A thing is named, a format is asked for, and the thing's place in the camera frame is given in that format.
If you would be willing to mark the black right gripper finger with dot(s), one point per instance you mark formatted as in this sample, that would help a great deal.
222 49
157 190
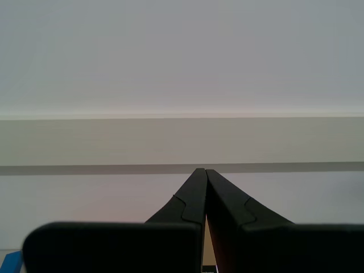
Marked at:
119 247
284 250

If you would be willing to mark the blue block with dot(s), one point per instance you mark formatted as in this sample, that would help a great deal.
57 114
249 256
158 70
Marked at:
11 263

